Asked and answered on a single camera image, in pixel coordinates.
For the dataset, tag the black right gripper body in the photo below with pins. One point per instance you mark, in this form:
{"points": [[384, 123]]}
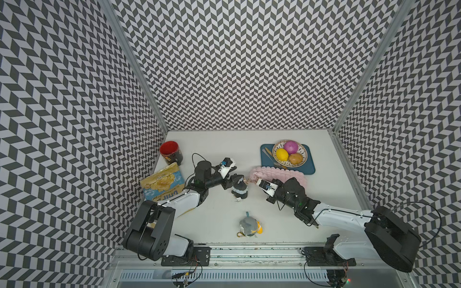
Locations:
{"points": [[280, 195]]}

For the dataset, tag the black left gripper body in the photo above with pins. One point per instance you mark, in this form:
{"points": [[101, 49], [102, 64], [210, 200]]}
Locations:
{"points": [[215, 179]]}

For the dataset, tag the pink fluffy bag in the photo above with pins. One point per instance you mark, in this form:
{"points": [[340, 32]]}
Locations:
{"points": [[270, 173]]}

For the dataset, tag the grey plush yellow flower charm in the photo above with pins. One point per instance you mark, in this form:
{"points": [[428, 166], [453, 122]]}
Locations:
{"points": [[249, 227]]}

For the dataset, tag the penguin plush charm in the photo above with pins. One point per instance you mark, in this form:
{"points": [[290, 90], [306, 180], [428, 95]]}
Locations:
{"points": [[240, 189]]}

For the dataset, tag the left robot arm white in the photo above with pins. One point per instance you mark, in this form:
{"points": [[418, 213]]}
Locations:
{"points": [[150, 233]]}

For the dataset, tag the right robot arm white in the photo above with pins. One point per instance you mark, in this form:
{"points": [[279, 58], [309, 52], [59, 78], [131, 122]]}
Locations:
{"points": [[376, 234]]}

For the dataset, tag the gold snack bag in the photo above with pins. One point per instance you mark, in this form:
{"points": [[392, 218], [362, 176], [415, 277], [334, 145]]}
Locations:
{"points": [[164, 184]]}

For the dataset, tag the gold knife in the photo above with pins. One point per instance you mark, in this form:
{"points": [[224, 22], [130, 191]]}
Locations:
{"points": [[281, 166]]}

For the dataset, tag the teal tray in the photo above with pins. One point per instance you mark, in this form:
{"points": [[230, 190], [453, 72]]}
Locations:
{"points": [[306, 169]]}

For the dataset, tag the silver spoon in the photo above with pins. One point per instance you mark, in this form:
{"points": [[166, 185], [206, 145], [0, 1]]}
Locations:
{"points": [[270, 158]]}

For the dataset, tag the brown toy potato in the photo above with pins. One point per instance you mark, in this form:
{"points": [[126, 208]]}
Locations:
{"points": [[295, 158]]}

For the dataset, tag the yellow toy lemon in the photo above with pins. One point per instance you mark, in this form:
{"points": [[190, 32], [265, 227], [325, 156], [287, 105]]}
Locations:
{"points": [[282, 155]]}

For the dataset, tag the black red floral mug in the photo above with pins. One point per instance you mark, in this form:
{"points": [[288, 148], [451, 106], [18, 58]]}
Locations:
{"points": [[171, 153]]}

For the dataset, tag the patterned ceramic bowl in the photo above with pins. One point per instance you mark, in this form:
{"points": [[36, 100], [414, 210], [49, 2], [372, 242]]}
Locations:
{"points": [[302, 150]]}

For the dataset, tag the purple toy fruit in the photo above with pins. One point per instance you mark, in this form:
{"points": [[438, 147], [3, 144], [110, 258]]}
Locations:
{"points": [[291, 147]]}

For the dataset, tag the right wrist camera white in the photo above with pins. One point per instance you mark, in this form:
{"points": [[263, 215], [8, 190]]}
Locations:
{"points": [[267, 187]]}

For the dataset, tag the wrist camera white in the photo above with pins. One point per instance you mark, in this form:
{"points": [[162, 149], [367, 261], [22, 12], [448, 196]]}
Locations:
{"points": [[227, 165], [267, 187]]}

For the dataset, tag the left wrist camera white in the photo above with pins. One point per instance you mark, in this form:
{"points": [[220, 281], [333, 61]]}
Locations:
{"points": [[227, 165]]}

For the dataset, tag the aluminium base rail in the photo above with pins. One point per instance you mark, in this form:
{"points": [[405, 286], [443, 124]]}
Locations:
{"points": [[253, 266]]}

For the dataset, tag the aluminium corner post left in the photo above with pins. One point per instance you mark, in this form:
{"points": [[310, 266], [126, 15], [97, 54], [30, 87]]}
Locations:
{"points": [[120, 35]]}

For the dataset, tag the aluminium corner post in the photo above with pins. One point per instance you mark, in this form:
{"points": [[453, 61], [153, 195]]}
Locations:
{"points": [[120, 35], [377, 56]]}

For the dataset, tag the aluminium corner post right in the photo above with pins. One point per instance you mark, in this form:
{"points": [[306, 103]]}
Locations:
{"points": [[377, 56]]}

